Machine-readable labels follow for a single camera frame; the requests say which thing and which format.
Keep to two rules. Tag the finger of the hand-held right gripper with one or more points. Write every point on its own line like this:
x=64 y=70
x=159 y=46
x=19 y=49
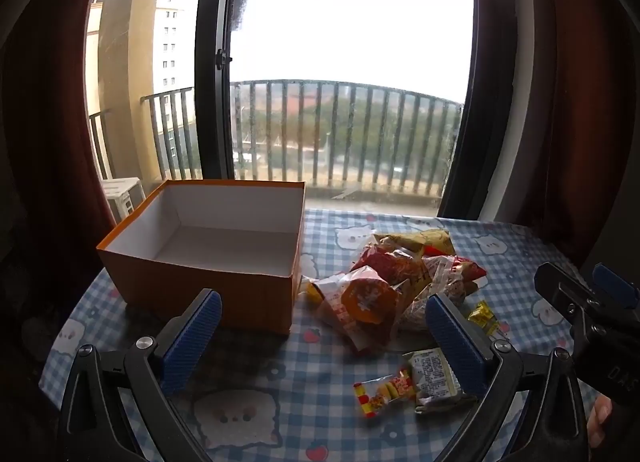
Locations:
x=615 y=282
x=557 y=284

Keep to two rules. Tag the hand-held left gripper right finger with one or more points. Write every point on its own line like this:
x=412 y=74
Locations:
x=456 y=344

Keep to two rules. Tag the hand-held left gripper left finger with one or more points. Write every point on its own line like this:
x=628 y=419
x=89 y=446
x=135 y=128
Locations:
x=192 y=339

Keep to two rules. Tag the orange cardboard box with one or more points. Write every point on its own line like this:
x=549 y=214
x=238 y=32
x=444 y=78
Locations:
x=200 y=287

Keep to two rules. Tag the orange label snack packet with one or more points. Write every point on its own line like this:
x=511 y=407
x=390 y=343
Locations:
x=367 y=299

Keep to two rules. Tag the person's right hand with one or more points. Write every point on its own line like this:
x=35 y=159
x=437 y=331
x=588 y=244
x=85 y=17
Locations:
x=599 y=422

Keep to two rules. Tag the small white sachet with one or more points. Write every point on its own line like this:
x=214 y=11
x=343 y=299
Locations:
x=432 y=372

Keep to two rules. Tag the small yellow candy wrapper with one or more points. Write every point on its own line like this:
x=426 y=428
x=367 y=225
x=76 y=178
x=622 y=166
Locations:
x=482 y=317

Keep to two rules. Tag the clear packet of brown snack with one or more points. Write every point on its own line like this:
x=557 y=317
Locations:
x=412 y=314

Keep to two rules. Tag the small red yellow candy packet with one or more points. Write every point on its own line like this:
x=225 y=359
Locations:
x=385 y=389

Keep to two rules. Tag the red spicy snack packet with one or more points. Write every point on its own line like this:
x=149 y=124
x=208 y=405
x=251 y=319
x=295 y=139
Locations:
x=390 y=262

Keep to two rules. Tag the yellow chip bag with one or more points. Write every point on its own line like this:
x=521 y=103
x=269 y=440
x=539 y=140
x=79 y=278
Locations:
x=435 y=240

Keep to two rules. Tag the small yellow jelly cup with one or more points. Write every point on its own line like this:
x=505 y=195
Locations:
x=312 y=289

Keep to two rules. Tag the blue checked tablecloth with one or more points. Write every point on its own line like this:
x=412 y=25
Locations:
x=320 y=367

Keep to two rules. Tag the white air conditioner unit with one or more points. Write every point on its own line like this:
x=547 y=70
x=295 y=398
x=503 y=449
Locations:
x=122 y=192

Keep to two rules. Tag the dark red curtain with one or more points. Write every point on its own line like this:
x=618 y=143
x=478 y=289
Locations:
x=565 y=92
x=45 y=142

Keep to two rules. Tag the grey balcony railing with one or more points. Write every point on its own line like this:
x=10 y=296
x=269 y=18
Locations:
x=300 y=82

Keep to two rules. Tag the black window latch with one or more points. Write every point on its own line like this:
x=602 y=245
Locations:
x=220 y=59

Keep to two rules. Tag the white apartment building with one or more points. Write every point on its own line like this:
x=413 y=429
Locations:
x=170 y=42

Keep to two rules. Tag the black window frame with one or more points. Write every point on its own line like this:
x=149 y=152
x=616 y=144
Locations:
x=210 y=67

